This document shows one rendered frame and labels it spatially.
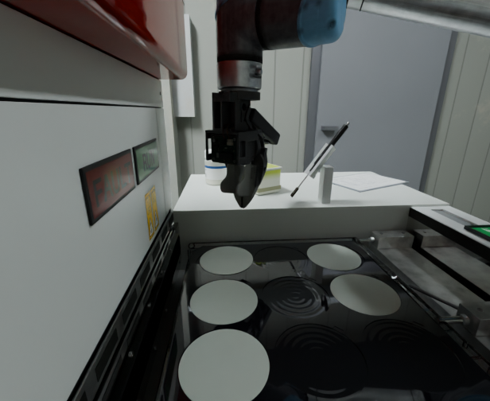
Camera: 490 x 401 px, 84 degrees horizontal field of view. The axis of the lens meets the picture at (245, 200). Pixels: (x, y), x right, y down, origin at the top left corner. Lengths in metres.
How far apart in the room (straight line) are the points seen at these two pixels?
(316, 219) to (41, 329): 0.53
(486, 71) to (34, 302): 3.17
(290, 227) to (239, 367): 0.35
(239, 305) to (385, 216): 0.41
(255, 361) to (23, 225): 0.26
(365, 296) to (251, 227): 0.27
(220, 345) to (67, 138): 0.27
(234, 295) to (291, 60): 2.09
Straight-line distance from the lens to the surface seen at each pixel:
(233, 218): 0.59
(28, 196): 0.20
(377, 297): 0.48
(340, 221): 0.65
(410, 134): 2.74
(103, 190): 0.28
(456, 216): 0.72
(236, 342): 0.37
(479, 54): 3.12
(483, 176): 3.38
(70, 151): 0.24
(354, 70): 2.47
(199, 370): 0.35
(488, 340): 0.51
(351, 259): 0.56
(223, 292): 0.44
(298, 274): 0.49
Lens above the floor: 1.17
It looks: 18 degrees down
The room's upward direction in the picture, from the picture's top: straight up
